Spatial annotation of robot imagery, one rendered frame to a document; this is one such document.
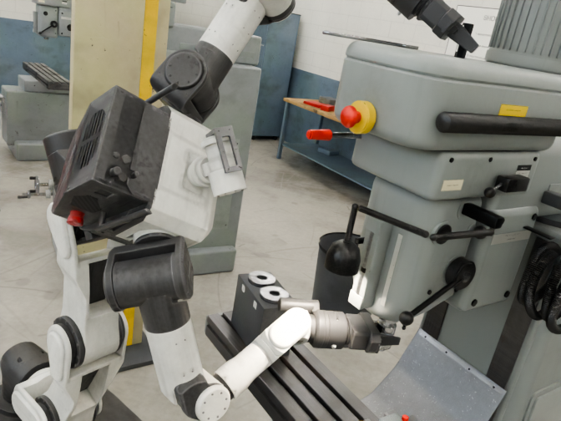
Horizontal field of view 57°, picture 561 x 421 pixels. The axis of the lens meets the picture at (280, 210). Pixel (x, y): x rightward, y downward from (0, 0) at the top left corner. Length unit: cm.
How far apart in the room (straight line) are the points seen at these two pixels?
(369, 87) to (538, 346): 88
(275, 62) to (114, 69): 603
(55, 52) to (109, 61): 743
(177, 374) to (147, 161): 41
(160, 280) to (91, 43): 169
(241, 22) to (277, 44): 720
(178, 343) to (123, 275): 17
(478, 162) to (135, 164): 65
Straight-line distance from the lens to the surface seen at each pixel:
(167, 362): 106
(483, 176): 111
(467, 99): 98
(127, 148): 100
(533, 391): 166
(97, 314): 146
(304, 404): 157
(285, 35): 847
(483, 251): 124
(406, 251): 111
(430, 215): 109
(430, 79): 92
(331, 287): 328
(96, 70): 254
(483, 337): 161
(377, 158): 110
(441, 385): 169
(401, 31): 711
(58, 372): 155
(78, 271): 136
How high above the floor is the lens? 190
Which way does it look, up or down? 20 degrees down
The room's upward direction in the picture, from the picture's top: 10 degrees clockwise
